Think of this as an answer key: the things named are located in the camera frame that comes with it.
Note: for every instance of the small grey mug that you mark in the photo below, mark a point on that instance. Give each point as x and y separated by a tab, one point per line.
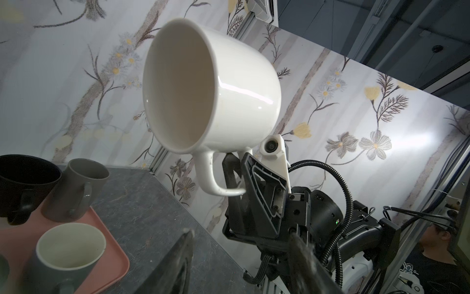
62	259

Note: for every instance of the white ribbed-base mug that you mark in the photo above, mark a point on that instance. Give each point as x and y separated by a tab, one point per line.
209	95

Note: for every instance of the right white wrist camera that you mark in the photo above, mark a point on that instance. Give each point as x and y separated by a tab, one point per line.
274	157

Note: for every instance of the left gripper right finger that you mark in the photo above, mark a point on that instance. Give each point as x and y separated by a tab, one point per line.
307	274

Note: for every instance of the black mug white base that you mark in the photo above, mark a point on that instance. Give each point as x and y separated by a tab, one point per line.
25	183

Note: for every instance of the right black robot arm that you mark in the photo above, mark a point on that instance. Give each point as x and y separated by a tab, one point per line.
358	232

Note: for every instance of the person in black shirt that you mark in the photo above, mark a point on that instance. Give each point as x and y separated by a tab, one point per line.
433	265

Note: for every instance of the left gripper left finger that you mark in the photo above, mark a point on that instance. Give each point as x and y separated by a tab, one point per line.
172	274

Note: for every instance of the tall grey mug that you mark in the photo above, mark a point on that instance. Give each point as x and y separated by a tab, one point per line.
80	185

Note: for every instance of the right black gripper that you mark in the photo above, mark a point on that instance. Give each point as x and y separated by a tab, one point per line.
268	216

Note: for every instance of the pink plastic tray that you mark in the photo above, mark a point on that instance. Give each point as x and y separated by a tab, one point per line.
18	244

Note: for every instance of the white appliance behind wall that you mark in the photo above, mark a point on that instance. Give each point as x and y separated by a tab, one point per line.
264	10

